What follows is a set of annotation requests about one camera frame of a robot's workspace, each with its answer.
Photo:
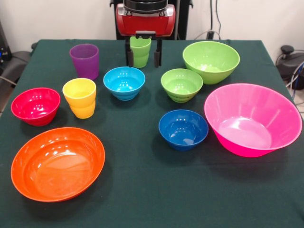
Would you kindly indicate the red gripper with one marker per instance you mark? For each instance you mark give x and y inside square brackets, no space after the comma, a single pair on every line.
[145,23]

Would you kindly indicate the green cup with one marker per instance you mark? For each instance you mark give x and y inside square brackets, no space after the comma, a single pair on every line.
[142,55]

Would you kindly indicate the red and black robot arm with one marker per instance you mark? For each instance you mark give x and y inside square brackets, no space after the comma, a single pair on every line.
[146,4]

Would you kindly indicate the light blue bowl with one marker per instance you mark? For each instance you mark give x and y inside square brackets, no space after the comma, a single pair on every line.
[124,83]

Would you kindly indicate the small green bowl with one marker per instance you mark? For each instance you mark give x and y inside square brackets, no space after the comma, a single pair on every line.
[181,85]

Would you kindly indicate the purple cup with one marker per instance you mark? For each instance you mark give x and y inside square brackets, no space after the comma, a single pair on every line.
[85,64]

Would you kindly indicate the large green bowl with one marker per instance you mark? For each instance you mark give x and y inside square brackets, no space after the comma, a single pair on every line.
[211,61]

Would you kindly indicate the yellow cup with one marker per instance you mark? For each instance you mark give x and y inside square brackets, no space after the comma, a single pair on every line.
[80,108]

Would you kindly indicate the dark blue bowl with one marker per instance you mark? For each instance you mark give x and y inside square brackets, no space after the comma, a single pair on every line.
[183,130]

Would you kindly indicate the dark green tablecloth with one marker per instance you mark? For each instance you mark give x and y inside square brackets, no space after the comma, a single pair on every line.
[142,171]

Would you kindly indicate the red bowl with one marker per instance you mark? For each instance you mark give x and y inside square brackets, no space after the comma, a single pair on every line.
[35,107]

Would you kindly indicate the large pink bowl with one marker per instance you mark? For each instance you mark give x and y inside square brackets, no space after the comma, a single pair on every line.
[249,118]

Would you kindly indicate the large orange bowl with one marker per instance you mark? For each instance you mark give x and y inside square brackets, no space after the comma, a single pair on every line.
[57,166]

